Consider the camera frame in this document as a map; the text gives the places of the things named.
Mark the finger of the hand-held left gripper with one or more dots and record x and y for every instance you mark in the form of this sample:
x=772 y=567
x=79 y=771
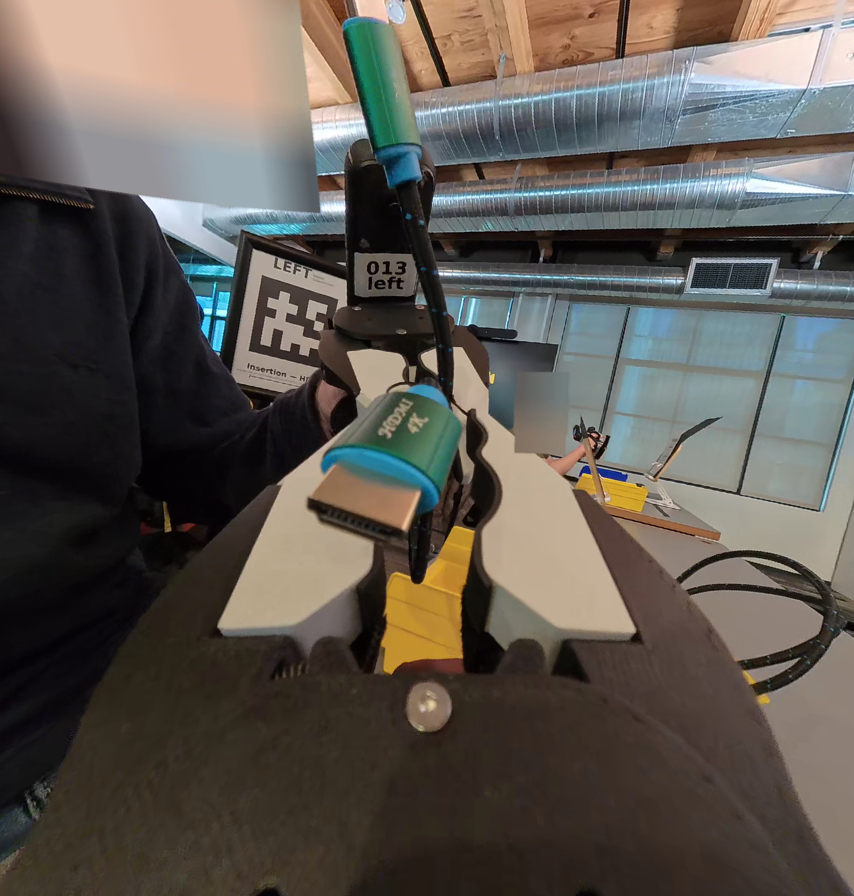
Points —
x=378 y=371

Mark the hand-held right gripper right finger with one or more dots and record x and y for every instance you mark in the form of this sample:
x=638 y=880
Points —
x=560 y=560

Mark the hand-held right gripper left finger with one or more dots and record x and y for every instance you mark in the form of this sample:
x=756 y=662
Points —
x=287 y=560

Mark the person's left forearm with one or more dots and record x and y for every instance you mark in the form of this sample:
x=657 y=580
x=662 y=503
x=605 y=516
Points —
x=245 y=434

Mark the person's left hand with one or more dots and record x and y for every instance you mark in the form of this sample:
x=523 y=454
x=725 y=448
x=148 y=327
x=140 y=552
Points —
x=332 y=403

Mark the framed patterned sign board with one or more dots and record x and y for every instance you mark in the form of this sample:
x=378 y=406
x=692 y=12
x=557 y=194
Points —
x=280 y=322

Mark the wooden table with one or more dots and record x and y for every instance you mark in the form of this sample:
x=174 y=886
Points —
x=665 y=515

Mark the person's leg in jeans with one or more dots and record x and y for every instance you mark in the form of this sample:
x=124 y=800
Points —
x=10 y=826

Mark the round metal ventilation duct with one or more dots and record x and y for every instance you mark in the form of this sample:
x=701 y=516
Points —
x=609 y=280
x=609 y=105
x=651 y=196

